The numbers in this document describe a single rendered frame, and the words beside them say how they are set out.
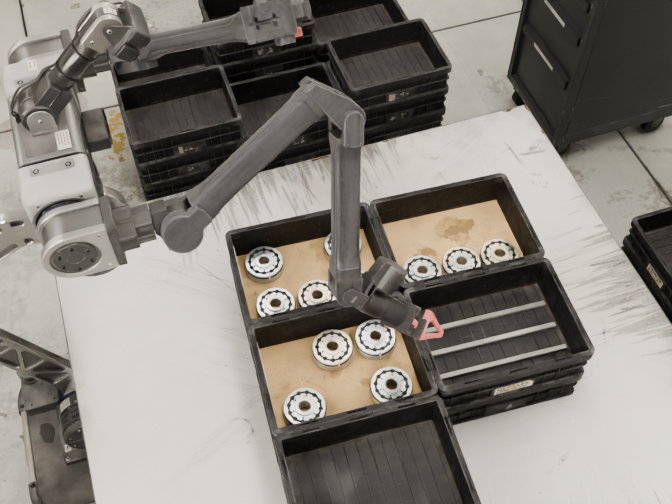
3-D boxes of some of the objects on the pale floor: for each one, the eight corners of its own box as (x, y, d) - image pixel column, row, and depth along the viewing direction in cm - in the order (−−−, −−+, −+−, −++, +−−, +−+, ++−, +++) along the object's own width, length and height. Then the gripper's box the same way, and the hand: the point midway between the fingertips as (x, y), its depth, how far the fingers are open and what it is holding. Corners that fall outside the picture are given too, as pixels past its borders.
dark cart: (547, 168, 360) (599, -7, 287) (501, 98, 385) (539, -80, 312) (669, 134, 372) (750, -43, 298) (618, 68, 396) (681, -110, 323)
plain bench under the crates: (201, 842, 224) (153, 837, 167) (99, 341, 312) (46, 226, 255) (722, 632, 253) (833, 567, 196) (494, 229, 341) (525, 104, 285)
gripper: (356, 313, 190) (405, 336, 199) (392, 327, 179) (442, 351, 187) (368, 285, 191) (416, 309, 199) (404, 297, 179) (454, 322, 187)
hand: (426, 328), depth 193 cm, fingers open, 9 cm apart
